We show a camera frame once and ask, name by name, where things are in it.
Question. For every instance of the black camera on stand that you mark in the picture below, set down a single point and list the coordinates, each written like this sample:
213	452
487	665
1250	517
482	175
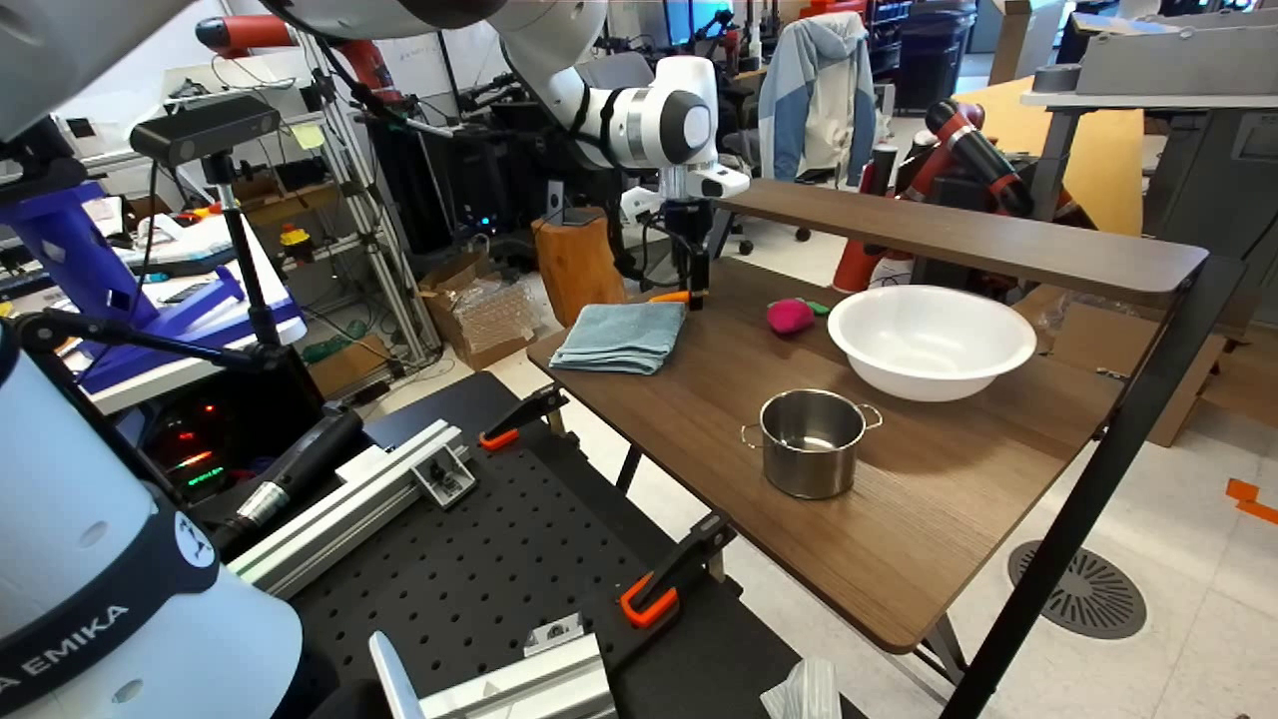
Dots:
200	128

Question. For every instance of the round floor drain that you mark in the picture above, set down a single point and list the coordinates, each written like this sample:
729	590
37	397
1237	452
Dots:
1095	602

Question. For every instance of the black perforated breadboard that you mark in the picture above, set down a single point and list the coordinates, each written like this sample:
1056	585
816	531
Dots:
540	538

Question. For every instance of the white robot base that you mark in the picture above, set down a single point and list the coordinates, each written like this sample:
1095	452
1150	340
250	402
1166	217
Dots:
112	606

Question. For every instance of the orange black clamp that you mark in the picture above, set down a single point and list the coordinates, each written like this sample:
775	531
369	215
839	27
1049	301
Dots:
656	594
544	406

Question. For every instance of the orange black clamp near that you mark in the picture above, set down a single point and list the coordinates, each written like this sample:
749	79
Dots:
656	594

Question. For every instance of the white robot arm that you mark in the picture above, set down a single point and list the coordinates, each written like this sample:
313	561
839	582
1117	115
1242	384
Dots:
665	127

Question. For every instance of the pink and green toy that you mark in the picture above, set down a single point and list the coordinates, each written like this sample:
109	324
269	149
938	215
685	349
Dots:
787	318

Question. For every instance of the orange handled fork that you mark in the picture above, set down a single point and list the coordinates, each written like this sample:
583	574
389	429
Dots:
671	298

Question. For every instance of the aluminium extrusion rail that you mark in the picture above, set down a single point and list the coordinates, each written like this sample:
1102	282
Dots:
423	470

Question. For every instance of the orange black clamp far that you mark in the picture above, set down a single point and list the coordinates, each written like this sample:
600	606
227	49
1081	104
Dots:
544	406

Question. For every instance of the cardboard box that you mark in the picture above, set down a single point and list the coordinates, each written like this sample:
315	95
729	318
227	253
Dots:
476	310

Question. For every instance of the wooden shelf board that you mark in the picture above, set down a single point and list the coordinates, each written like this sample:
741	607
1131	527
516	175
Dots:
988	240

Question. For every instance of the white plastic bowl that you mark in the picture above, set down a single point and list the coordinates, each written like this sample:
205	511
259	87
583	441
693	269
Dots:
926	346

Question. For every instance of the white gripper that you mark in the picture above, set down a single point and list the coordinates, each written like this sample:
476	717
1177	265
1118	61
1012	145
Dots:
671	188

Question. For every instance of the silver metal pot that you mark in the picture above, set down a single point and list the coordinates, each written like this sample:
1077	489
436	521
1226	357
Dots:
809	441

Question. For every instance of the blue folded towel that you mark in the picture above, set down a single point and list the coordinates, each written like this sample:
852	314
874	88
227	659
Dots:
619	337

